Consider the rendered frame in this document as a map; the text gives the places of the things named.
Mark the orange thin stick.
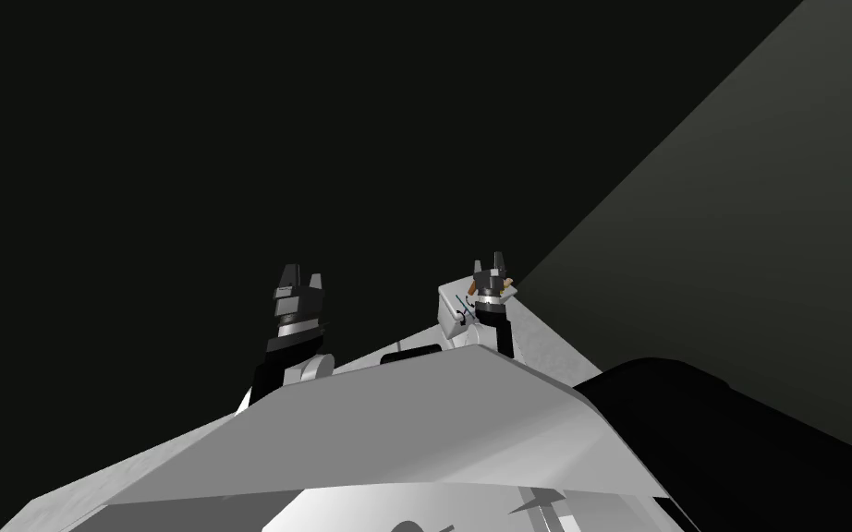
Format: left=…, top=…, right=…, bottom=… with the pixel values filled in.
left=468, top=276, right=516, bottom=297

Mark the white box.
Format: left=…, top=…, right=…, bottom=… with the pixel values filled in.
left=437, top=277, right=488, bottom=350

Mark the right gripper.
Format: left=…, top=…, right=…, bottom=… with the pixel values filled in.
left=472, top=251, right=509, bottom=298

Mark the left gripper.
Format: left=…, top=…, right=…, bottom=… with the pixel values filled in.
left=273, top=262, right=324, bottom=325

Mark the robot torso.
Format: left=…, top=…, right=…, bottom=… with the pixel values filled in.
left=63, top=343, right=702, bottom=532

